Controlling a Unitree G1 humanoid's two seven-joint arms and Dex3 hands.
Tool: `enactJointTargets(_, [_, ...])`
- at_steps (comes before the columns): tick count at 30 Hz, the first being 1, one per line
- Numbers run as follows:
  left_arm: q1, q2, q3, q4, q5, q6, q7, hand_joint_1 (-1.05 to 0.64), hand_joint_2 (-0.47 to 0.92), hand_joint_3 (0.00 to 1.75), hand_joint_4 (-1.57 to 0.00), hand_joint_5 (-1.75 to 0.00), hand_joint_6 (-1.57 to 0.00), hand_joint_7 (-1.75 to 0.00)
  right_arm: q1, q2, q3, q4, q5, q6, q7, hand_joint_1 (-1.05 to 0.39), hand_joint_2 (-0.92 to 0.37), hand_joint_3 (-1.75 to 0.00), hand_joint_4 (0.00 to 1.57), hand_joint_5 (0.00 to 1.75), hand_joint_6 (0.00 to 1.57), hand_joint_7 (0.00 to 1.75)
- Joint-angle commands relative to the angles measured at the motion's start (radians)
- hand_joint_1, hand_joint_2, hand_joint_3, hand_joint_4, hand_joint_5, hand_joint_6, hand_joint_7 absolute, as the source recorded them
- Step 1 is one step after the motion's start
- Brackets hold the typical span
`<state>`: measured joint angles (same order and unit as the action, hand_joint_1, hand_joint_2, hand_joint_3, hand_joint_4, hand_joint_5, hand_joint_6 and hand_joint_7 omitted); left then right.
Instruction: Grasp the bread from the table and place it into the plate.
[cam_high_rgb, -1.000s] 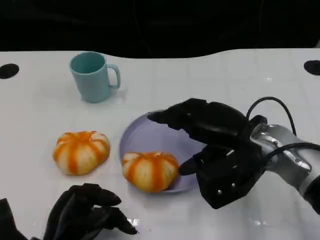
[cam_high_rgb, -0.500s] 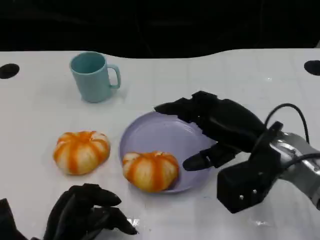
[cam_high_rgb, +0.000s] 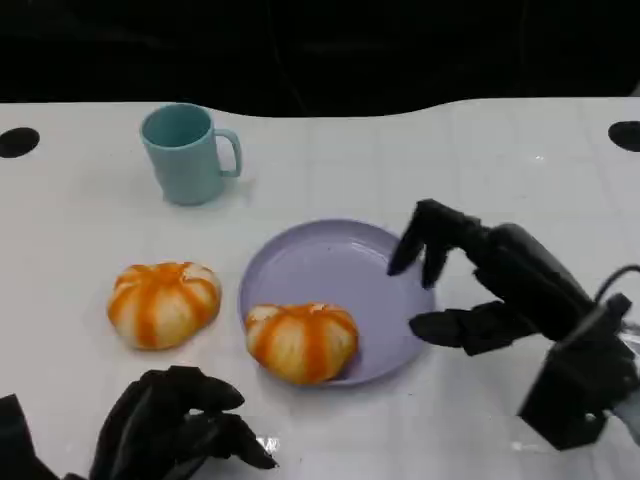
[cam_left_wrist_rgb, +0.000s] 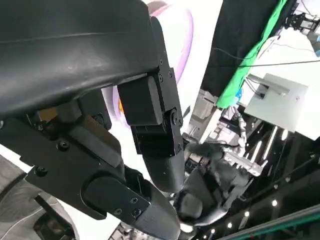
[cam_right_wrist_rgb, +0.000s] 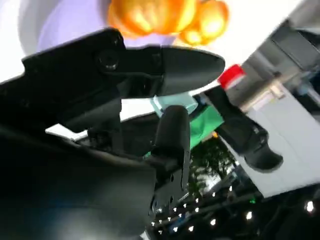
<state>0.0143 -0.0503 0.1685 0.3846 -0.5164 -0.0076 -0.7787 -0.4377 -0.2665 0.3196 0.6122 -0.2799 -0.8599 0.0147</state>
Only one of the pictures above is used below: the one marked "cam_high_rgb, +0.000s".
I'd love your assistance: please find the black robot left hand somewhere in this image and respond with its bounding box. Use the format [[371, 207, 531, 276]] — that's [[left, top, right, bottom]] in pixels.
[[88, 364, 279, 480]]

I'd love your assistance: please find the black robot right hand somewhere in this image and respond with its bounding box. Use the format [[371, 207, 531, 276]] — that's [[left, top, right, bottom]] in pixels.
[[387, 198, 597, 357]]

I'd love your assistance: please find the orange white toy bread roll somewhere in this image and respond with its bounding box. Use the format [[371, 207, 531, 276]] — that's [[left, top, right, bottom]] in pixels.
[[106, 260, 223, 351], [244, 301, 360, 386]]

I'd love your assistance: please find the lilac plate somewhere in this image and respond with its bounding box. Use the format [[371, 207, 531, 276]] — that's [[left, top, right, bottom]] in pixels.
[[237, 217, 437, 389]]

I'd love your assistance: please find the pale green mug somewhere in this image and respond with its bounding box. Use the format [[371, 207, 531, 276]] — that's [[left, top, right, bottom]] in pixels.
[[139, 102, 244, 207]]

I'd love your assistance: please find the black backdrop cloth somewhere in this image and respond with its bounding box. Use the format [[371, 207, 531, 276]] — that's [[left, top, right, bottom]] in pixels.
[[0, 0, 640, 119]]

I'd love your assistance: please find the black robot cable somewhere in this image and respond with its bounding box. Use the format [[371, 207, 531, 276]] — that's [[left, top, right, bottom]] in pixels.
[[593, 264, 640, 307]]

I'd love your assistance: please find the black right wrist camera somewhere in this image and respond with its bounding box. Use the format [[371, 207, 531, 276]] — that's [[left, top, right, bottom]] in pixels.
[[517, 293, 640, 451]]

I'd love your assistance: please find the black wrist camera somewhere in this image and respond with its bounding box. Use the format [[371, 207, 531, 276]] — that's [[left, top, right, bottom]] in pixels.
[[0, 393, 61, 480], [517, 293, 640, 451]]

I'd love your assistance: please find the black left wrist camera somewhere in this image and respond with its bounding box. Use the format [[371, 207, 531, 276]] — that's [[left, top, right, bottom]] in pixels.
[[0, 393, 61, 480]]

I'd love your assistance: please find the black table cable hole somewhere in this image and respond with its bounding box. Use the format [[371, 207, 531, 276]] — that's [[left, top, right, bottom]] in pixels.
[[0, 127, 41, 160], [607, 120, 640, 151]]

